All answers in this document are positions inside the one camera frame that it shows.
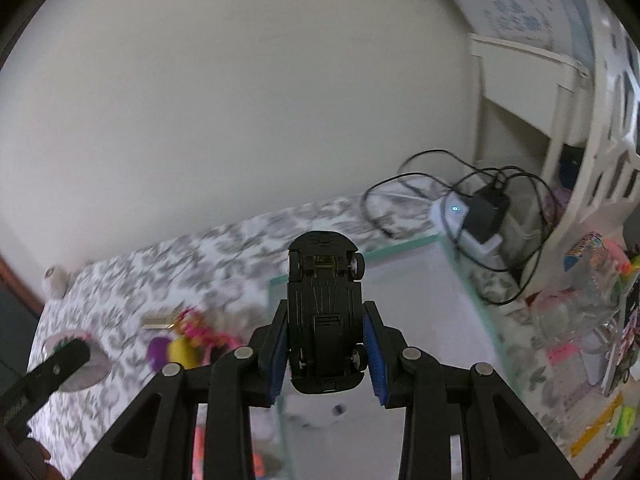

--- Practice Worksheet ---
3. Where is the black charger adapter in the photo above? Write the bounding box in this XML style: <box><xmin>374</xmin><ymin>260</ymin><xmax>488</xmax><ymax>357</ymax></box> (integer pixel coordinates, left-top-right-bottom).
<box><xmin>462</xmin><ymin>182</ymin><xmax>511</xmax><ymax>243</ymax></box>

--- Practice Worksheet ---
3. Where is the clear pouch of colourful trinkets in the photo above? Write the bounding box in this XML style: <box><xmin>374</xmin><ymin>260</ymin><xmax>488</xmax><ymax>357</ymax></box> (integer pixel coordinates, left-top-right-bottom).
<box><xmin>562</xmin><ymin>232</ymin><xmax>640</xmax><ymax>341</ymax></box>

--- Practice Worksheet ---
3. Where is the brown and pink toy figure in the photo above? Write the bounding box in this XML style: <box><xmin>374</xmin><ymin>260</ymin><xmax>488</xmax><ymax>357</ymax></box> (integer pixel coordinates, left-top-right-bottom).
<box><xmin>175</xmin><ymin>307</ymin><xmax>241</xmax><ymax>361</ymax></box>

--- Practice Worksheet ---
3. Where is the white plastic lattice basket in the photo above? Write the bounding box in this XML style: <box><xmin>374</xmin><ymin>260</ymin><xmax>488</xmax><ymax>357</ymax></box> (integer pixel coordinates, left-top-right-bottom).
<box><xmin>547</xmin><ymin>0</ymin><xmax>640</xmax><ymax>286</ymax></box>

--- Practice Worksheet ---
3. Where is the orange plastic toy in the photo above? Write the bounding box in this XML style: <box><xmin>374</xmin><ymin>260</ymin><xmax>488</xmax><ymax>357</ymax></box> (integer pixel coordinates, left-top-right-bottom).
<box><xmin>194</xmin><ymin>427</ymin><xmax>266</xmax><ymax>480</ymax></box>

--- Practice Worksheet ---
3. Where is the white power strip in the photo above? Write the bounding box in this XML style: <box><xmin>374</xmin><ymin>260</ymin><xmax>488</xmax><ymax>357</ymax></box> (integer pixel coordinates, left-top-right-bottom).
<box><xmin>430</xmin><ymin>195</ymin><xmax>503</xmax><ymax>261</ymax></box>

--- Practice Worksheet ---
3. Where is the brown wooden bed frame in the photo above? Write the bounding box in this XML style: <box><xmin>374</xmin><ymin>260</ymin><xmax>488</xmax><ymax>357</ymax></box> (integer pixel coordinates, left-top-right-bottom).
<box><xmin>0</xmin><ymin>252</ymin><xmax>46</xmax><ymax>318</ymax></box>

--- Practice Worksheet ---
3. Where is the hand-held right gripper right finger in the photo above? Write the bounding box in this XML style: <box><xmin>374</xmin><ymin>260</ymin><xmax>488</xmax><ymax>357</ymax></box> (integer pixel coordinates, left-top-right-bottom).
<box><xmin>362</xmin><ymin>300</ymin><xmax>576</xmax><ymax>480</ymax></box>

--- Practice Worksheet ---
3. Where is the glass box with green edges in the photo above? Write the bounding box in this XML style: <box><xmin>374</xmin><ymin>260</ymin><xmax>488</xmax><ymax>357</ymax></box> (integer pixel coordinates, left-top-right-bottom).
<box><xmin>267</xmin><ymin>235</ymin><xmax>506</xmax><ymax>480</ymax></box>

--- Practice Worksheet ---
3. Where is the grey floral bedsheet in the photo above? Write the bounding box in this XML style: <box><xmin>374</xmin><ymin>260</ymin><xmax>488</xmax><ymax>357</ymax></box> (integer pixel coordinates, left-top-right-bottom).
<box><xmin>27</xmin><ymin>195</ymin><xmax>640</xmax><ymax>480</ymax></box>

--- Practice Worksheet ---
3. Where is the green eraser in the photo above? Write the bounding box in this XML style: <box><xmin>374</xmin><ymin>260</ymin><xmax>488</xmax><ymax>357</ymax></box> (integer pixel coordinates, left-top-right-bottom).
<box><xmin>605</xmin><ymin>405</ymin><xmax>638</xmax><ymax>441</ymax></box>

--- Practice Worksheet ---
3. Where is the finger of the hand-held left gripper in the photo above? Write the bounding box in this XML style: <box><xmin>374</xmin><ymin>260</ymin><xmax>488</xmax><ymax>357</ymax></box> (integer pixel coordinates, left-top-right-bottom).
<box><xmin>22</xmin><ymin>337</ymin><xmax>93</xmax><ymax>405</ymax></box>

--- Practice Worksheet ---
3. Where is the gold comb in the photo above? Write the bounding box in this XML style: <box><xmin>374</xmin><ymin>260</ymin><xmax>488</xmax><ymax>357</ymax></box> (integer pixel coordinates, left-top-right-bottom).
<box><xmin>141</xmin><ymin>312</ymin><xmax>178</xmax><ymax>331</ymax></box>

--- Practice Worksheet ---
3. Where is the white toy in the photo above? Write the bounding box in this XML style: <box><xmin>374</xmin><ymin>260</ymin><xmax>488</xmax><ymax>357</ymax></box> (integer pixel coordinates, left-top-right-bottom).
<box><xmin>295</xmin><ymin>400</ymin><xmax>351</xmax><ymax>431</ymax></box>

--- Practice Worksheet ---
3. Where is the person's left hand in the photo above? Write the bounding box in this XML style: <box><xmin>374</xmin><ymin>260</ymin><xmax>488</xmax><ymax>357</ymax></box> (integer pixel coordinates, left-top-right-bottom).
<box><xmin>17</xmin><ymin>437</ymin><xmax>66</xmax><ymax>480</ymax></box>

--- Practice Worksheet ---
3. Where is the black toy car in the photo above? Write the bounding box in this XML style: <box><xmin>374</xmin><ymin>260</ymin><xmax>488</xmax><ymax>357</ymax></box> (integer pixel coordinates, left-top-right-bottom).
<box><xmin>287</xmin><ymin>230</ymin><xmax>368</xmax><ymax>395</ymax></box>

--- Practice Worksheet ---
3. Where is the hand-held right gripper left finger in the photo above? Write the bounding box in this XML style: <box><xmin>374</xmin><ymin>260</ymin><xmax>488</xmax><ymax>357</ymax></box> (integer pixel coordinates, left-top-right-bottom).
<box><xmin>70</xmin><ymin>302</ymin><xmax>291</xmax><ymax>480</ymax></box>

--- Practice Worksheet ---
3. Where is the purple and yellow plastic egg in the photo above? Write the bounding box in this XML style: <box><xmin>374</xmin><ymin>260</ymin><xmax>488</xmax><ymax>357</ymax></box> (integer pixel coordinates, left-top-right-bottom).
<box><xmin>147</xmin><ymin>335</ymin><xmax>201</xmax><ymax>368</ymax></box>

